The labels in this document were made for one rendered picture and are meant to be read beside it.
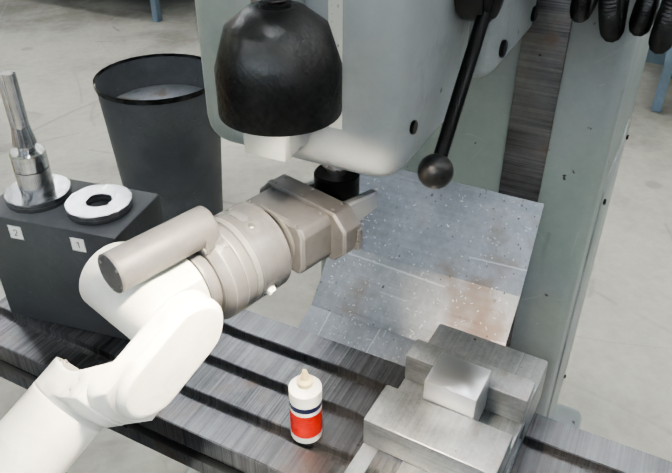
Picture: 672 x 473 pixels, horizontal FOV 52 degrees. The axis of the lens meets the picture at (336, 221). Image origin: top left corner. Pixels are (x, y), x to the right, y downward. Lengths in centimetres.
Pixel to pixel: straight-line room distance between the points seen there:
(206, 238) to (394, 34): 22
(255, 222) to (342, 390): 40
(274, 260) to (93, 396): 19
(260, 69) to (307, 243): 30
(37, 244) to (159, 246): 50
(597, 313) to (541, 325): 141
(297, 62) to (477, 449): 51
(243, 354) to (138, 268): 48
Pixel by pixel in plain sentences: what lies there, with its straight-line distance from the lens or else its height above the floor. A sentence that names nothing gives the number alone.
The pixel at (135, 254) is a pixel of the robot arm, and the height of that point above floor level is 130.
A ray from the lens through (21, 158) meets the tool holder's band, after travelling 102.
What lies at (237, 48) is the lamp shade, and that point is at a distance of 37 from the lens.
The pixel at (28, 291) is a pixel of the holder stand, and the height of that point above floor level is 96.
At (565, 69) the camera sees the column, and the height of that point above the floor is 127.
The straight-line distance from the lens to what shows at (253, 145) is 57.
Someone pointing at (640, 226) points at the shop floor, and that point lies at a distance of 314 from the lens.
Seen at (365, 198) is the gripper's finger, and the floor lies 124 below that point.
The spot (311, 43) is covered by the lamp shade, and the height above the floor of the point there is 149.
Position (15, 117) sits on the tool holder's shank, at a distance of 101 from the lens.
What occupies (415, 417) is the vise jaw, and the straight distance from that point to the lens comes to 79.
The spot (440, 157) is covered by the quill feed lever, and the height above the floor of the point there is 134.
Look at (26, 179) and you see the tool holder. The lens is 104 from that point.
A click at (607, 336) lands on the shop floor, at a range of 253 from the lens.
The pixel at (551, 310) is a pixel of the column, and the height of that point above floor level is 87.
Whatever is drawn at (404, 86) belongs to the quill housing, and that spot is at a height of 140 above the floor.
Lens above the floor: 161
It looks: 34 degrees down
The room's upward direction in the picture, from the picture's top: straight up
